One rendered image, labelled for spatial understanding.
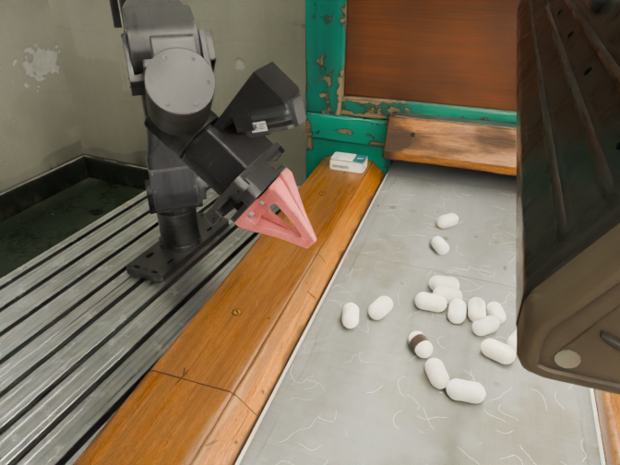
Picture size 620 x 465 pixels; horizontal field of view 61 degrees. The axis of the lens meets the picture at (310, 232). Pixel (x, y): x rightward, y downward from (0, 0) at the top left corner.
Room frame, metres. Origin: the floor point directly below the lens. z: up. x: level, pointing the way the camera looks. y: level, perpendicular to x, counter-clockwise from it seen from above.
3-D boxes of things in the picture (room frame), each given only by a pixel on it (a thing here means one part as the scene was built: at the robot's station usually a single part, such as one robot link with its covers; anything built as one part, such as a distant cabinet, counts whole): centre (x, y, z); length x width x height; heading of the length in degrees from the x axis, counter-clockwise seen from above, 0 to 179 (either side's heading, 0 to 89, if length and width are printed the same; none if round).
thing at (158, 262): (0.75, 0.22, 0.71); 0.20 x 0.07 x 0.08; 156
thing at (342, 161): (0.86, -0.07, 0.78); 0.06 x 0.04 x 0.02; 71
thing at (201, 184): (0.74, 0.21, 0.77); 0.09 x 0.06 x 0.06; 109
